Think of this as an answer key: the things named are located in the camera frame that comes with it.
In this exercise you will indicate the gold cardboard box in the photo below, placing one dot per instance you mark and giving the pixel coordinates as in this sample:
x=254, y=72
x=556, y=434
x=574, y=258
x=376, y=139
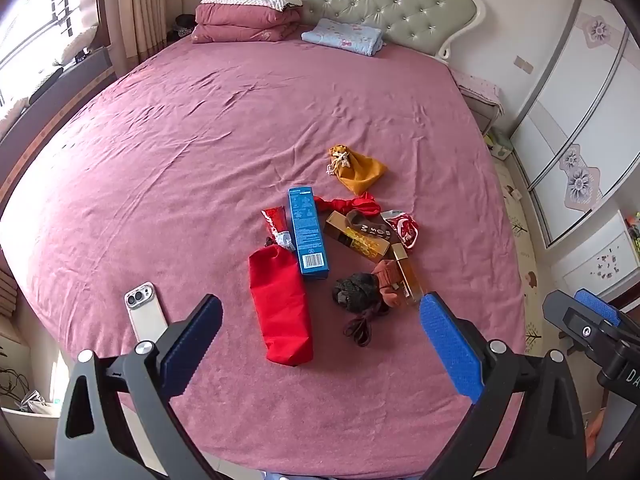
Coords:
x=350, y=240

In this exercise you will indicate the beige curtain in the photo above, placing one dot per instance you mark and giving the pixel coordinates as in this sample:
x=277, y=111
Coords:
x=9, y=292
x=142, y=5

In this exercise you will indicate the white sliding-door wardrobe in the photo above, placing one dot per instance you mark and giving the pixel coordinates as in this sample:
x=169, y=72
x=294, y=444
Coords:
x=575, y=110

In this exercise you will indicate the red foil wrapper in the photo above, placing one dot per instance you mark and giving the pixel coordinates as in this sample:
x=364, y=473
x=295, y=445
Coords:
x=275, y=225

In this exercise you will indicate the beige wall switch plate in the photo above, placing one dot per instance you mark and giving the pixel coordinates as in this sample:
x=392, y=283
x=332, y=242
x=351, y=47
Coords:
x=523, y=62

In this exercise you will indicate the brown sock with white letters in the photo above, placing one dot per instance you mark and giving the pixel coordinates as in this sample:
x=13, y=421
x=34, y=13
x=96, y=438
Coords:
x=365, y=222

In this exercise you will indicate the black bag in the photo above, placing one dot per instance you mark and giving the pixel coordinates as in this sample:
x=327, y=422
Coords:
x=184, y=27

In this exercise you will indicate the red fabric pouch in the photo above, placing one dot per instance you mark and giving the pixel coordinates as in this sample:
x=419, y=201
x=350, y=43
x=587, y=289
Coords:
x=280, y=310

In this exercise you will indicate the folded pink quilt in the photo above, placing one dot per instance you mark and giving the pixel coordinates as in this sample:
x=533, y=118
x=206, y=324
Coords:
x=240, y=27

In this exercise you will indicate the cream patterned play mat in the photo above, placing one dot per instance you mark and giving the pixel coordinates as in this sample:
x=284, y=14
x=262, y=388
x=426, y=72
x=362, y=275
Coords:
x=520, y=240

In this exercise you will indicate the pink floral cloth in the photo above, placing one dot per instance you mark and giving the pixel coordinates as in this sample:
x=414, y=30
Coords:
x=475, y=85

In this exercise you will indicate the colourful toy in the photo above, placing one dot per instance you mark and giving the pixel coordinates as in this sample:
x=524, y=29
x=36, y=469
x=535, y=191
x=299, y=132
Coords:
x=632, y=232

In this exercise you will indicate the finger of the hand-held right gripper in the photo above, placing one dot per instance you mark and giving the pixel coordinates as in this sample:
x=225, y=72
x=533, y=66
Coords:
x=600, y=306
x=562, y=312

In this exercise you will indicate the dark grey window seat cushion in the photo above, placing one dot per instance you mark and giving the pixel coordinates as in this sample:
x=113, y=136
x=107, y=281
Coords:
x=70, y=77

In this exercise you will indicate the white plush cushion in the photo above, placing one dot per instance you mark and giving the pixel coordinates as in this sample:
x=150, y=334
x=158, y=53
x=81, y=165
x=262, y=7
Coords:
x=77, y=42

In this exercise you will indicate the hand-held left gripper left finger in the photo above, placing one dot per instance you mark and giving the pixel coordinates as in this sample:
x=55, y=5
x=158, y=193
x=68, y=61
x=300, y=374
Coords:
x=192, y=347

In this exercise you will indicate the blue cardboard box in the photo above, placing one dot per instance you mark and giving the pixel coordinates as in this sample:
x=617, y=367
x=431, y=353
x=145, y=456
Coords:
x=307, y=235

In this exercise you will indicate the window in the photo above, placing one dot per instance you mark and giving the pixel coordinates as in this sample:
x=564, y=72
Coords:
x=35, y=20

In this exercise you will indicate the green and white storage box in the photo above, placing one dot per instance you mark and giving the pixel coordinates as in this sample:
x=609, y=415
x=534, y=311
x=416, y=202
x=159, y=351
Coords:
x=501, y=144

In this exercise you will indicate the red knotted cloth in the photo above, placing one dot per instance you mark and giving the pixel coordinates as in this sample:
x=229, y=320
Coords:
x=345, y=205

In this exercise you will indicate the narrow amber box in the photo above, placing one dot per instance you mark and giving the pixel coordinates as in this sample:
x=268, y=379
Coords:
x=407, y=275

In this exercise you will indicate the red snack bag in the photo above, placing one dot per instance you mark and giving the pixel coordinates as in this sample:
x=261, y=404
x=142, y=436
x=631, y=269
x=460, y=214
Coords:
x=402, y=227

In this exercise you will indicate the white smartphone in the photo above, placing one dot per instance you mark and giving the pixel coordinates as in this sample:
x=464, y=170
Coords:
x=145, y=310

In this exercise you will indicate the green tufted headboard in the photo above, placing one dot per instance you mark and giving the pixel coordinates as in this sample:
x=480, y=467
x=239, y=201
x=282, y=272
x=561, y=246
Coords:
x=350, y=0

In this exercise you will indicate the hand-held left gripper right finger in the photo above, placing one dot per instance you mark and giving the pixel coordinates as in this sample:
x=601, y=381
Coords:
x=450, y=345

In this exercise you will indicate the folded light blue blanket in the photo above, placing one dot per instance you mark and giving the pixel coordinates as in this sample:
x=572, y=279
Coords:
x=342, y=35

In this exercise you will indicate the dark grey knitted sock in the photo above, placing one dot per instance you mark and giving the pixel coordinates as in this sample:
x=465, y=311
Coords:
x=355, y=287

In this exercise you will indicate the white cabinet with stickers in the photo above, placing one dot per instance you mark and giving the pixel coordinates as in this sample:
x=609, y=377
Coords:
x=600, y=265

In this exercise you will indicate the rust brown sock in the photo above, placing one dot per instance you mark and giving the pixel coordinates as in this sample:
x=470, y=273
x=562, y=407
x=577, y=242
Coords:
x=390, y=280

